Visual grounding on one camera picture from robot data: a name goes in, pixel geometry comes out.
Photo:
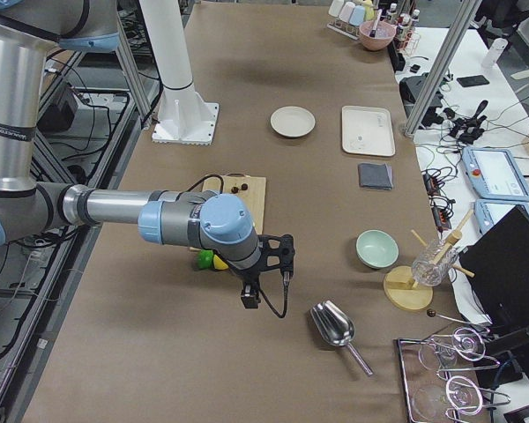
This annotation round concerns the aluminium frame post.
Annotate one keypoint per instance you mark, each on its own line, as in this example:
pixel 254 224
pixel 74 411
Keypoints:
pixel 441 64

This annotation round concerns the cream round plate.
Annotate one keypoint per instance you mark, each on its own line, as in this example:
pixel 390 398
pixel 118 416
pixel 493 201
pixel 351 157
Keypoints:
pixel 292 121

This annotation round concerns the metal muddler stick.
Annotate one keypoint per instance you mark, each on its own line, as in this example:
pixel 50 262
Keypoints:
pixel 375 23

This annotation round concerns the white cup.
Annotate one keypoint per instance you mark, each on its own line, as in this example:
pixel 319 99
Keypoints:
pixel 335 8

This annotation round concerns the wire glass rack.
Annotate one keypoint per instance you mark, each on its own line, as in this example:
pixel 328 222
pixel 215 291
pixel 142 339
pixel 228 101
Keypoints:
pixel 438 375

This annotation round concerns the blue teach pendant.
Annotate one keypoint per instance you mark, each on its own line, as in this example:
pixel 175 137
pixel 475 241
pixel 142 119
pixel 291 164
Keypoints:
pixel 488 212
pixel 494 174

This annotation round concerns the green lime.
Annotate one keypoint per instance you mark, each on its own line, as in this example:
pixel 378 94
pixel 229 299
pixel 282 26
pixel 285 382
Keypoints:
pixel 205 259

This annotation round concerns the yellow cup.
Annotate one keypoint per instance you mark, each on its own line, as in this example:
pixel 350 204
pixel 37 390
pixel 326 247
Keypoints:
pixel 369 10

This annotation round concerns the cream rectangular tray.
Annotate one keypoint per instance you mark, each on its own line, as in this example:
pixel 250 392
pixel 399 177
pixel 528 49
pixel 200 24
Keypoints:
pixel 367 131

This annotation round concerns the wooden cup tree stand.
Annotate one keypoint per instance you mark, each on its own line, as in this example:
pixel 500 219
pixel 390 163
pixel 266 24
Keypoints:
pixel 399 284

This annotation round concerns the white cup rack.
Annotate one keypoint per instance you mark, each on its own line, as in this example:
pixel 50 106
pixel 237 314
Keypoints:
pixel 344 28

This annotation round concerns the bamboo cutting board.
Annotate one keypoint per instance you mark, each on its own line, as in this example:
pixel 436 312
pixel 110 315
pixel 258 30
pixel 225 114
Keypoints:
pixel 254 197

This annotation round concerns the grey folded cloth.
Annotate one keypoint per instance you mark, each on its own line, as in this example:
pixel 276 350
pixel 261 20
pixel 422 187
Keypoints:
pixel 375 176

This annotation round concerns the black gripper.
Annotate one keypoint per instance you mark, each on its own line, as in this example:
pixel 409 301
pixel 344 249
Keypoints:
pixel 247 277

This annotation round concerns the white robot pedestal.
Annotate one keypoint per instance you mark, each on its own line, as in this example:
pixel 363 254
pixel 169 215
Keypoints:
pixel 183 115

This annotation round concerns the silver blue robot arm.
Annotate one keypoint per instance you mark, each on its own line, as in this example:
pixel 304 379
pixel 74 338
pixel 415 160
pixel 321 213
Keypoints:
pixel 207 220

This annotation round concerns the pink bowl with ice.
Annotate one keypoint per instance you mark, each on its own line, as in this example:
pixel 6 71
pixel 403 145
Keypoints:
pixel 385 33

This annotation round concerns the black smartphone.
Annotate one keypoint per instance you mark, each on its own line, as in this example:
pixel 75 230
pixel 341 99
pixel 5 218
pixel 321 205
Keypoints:
pixel 473 81

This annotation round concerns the metal scoop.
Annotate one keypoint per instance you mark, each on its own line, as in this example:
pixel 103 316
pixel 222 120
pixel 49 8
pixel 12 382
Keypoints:
pixel 337 329

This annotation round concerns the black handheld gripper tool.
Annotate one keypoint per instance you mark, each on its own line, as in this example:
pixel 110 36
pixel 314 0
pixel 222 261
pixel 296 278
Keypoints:
pixel 468 130

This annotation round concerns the glass cup on stand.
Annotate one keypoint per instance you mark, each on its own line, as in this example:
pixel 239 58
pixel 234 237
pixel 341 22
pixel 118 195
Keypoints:
pixel 434 263

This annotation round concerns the pink cup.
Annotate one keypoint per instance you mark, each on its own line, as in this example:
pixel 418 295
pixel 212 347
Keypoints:
pixel 346 11

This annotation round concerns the blue cup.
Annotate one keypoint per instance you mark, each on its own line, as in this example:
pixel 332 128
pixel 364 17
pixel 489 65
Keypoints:
pixel 358 15

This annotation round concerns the black monitor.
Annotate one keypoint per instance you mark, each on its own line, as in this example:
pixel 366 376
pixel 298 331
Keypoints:
pixel 500 263

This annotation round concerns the mint green bowl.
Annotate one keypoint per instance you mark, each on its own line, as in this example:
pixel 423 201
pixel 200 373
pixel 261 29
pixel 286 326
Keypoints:
pixel 376 249

